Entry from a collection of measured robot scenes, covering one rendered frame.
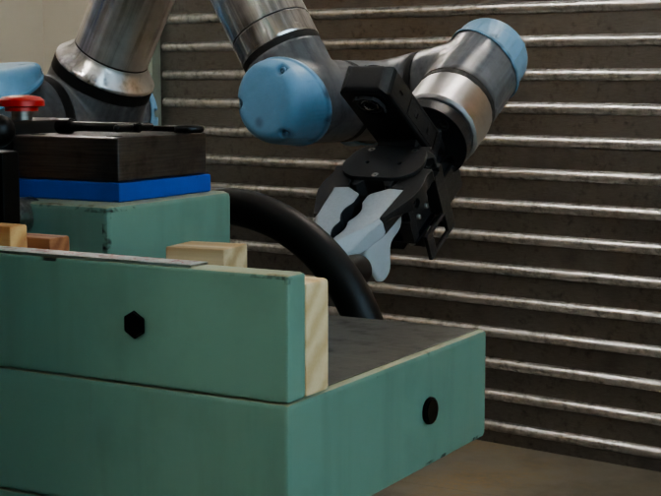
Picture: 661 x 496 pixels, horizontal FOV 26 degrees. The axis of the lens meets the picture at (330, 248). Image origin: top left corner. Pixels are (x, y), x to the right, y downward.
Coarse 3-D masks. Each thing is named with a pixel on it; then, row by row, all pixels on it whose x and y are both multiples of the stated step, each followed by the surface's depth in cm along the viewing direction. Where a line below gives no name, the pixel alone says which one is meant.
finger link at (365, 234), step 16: (384, 192) 114; (400, 192) 113; (368, 208) 113; (384, 208) 112; (352, 224) 111; (368, 224) 111; (336, 240) 110; (352, 240) 110; (368, 240) 111; (384, 240) 114; (368, 256) 112; (384, 256) 114; (384, 272) 114
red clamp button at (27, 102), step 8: (8, 96) 93; (16, 96) 93; (24, 96) 93; (32, 96) 93; (0, 104) 93; (8, 104) 92; (16, 104) 92; (24, 104) 92; (32, 104) 93; (40, 104) 93
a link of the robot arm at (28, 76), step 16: (0, 64) 155; (16, 64) 154; (32, 64) 152; (0, 80) 147; (16, 80) 148; (32, 80) 150; (48, 80) 156; (0, 96) 147; (48, 96) 153; (64, 96) 155; (0, 112) 148; (32, 112) 150; (48, 112) 152; (64, 112) 154
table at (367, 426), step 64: (384, 320) 81; (0, 384) 68; (64, 384) 66; (128, 384) 65; (384, 384) 68; (448, 384) 74; (0, 448) 69; (64, 448) 67; (128, 448) 65; (192, 448) 63; (256, 448) 61; (320, 448) 63; (384, 448) 68; (448, 448) 75
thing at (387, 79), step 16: (352, 80) 114; (368, 80) 113; (384, 80) 113; (400, 80) 114; (352, 96) 114; (368, 96) 114; (384, 96) 113; (400, 96) 114; (368, 112) 116; (384, 112) 115; (400, 112) 115; (416, 112) 117; (368, 128) 119; (384, 128) 118; (400, 128) 117; (416, 128) 117; (432, 128) 120; (432, 144) 120
